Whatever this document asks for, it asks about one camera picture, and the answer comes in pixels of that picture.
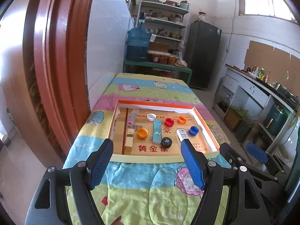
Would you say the blue plastic bottle cap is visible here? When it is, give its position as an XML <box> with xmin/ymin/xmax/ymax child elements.
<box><xmin>189</xmin><ymin>126</ymin><xmax>199</xmax><ymax>136</ymax></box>

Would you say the white cartoon lighter box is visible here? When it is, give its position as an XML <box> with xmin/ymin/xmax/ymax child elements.
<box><xmin>176</xmin><ymin>128</ymin><xmax>189</xmax><ymax>142</ymax></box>

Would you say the orange plastic bottle cap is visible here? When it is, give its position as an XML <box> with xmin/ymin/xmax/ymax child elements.
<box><xmin>177</xmin><ymin>116</ymin><xmax>187</xmax><ymax>125</ymax></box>

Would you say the black round lid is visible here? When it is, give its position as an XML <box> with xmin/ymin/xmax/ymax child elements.
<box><xmin>160</xmin><ymin>137</ymin><xmax>172</xmax><ymax>148</ymax></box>

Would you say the red plastic bottle cap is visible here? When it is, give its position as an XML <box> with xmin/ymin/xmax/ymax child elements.
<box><xmin>164</xmin><ymin>118</ymin><xmax>174</xmax><ymax>127</ymax></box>

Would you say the light blue tube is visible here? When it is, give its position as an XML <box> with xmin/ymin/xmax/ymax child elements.
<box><xmin>153</xmin><ymin>120</ymin><xmax>162</xmax><ymax>144</ymax></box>

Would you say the gold rectangular box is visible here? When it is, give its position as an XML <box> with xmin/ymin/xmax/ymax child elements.
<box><xmin>124</xmin><ymin>128</ymin><xmax>134</xmax><ymax>150</ymax></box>

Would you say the white plastic bottle cap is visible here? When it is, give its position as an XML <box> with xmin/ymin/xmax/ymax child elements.
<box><xmin>146</xmin><ymin>113</ymin><xmax>157</xmax><ymax>121</ymax></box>

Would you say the yellow plastic bottle cap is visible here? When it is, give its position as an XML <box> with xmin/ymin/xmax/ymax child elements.
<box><xmin>136</xmin><ymin>127</ymin><xmax>149</xmax><ymax>139</ymax></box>

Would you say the clear plastic bottle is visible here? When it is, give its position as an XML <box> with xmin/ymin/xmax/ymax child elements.
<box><xmin>128</xmin><ymin>109</ymin><xmax>138</xmax><ymax>127</ymax></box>

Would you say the person's hand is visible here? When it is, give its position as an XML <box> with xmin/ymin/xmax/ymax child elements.
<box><xmin>111</xmin><ymin>216</ymin><xmax>124</xmax><ymax>225</ymax></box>

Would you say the white kitchen counter cabinet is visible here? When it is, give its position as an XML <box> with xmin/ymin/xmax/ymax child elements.
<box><xmin>213</xmin><ymin>64</ymin><xmax>299</xmax><ymax>159</ymax></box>

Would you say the potted green plant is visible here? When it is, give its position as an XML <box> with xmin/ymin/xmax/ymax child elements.
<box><xmin>224</xmin><ymin>105</ymin><xmax>254</xmax><ymax>143</ymax></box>

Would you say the colourful cartoon quilt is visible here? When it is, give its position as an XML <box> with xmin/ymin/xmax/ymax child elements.
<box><xmin>64</xmin><ymin>73</ymin><xmax>228</xmax><ymax>224</ymax></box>

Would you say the orange-rimmed cardboard tray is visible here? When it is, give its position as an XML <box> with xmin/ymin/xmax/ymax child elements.
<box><xmin>108</xmin><ymin>100</ymin><xmax>219</xmax><ymax>164</ymax></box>

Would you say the white plastic bag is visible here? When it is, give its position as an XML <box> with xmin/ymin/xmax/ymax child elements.
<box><xmin>175</xmin><ymin>52</ymin><xmax>187</xmax><ymax>68</ymax></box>

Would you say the red wooden door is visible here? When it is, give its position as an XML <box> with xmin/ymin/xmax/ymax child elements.
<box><xmin>1</xmin><ymin>0</ymin><xmax>92</xmax><ymax>167</ymax></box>

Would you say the green metal table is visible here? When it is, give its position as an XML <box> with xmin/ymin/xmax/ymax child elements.
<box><xmin>123</xmin><ymin>59</ymin><xmax>192</xmax><ymax>84</ymax></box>

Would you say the black refrigerator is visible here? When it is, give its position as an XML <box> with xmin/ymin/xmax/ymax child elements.
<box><xmin>184</xmin><ymin>21</ymin><xmax>222</xmax><ymax>88</ymax></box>

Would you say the metal storage shelf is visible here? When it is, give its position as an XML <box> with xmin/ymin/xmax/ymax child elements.
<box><xmin>137</xmin><ymin>0</ymin><xmax>190</xmax><ymax>56</ymax></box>

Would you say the blue water jug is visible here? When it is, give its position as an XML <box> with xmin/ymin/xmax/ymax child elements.
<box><xmin>126</xmin><ymin>12</ymin><xmax>152</xmax><ymax>62</ymax></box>

